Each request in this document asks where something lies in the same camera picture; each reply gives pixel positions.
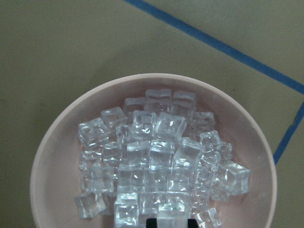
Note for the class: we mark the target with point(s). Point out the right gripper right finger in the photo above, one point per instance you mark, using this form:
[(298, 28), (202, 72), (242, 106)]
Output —
[(192, 223)]

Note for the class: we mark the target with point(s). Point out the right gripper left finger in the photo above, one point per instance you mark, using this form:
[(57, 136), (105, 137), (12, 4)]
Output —
[(151, 223)]

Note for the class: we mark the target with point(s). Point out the pink bowl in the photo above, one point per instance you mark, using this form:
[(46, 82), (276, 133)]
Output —
[(55, 175)]

